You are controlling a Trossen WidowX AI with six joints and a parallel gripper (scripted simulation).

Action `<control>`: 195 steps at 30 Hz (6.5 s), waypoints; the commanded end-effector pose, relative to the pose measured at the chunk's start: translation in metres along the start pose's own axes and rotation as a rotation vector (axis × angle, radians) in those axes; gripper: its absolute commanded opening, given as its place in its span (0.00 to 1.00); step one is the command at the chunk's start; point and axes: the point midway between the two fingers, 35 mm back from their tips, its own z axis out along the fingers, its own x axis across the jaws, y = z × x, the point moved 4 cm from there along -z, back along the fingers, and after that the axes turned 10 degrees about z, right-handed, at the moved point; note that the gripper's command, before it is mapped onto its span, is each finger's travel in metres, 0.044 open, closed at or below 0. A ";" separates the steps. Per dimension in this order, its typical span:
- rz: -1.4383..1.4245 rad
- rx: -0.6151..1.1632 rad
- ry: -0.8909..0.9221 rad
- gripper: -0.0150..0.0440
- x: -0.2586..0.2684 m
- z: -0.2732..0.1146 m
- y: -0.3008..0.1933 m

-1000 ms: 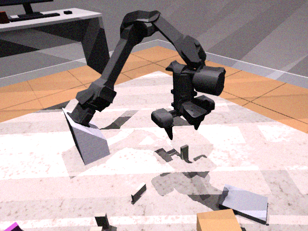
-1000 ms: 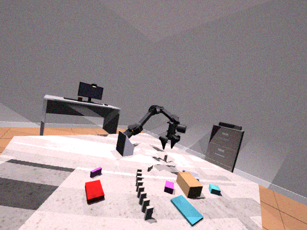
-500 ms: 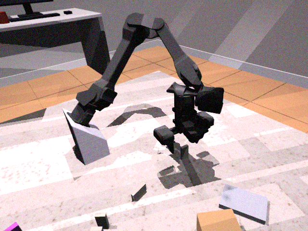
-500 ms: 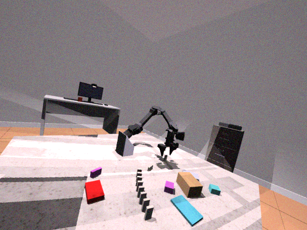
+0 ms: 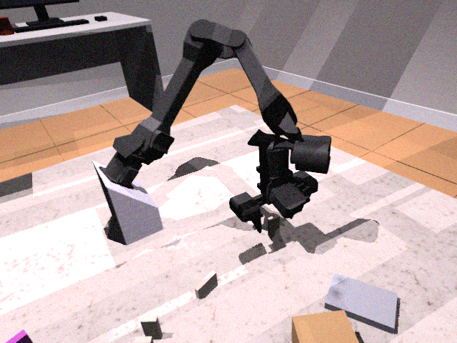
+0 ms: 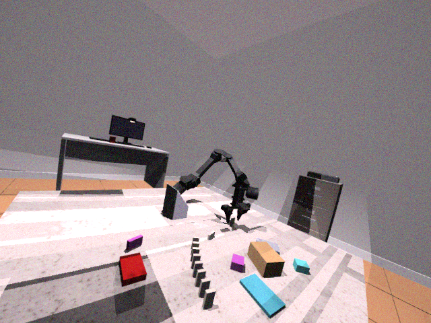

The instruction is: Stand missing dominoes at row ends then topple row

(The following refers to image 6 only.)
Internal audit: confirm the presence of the light blue flat block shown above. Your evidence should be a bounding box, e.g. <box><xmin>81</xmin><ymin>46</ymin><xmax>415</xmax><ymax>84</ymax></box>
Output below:
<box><xmin>239</xmin><ymin>274</ymin><xmax>286</xmax><ymax>318</ymax></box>

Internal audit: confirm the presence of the red rectangular block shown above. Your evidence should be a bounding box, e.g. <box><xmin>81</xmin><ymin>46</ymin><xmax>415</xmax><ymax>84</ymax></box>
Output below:
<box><xmin>119</xmin><ymin>253</ymin><xmax>147</xmax><ymax>286</ymax></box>

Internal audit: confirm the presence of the orange rectangular block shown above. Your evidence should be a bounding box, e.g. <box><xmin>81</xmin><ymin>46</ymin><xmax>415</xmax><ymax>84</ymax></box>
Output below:
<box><xmin>247</xmin><ymin>242</ymin><xmax>285</xmax><ymax>277</ymax></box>

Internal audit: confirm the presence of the small cyan block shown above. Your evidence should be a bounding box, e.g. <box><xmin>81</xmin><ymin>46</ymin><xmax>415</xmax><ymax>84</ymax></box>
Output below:
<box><xmin>293</xmin><ymin>258</ymin><xmax>310</xmax><ymax>275</ymax></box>

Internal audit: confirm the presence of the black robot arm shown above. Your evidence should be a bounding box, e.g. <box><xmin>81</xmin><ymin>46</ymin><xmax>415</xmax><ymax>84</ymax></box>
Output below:
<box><xmin>172</xmin><ymin>149</ymin><xmax>259</xmax><ymax>214</ymax></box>

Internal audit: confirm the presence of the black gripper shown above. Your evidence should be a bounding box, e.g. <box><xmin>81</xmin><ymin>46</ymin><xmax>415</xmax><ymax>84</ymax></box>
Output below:
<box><xmin>221</xmin><ymin>195</ymin><xmax>245</xmax><ymax>223</ymax></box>

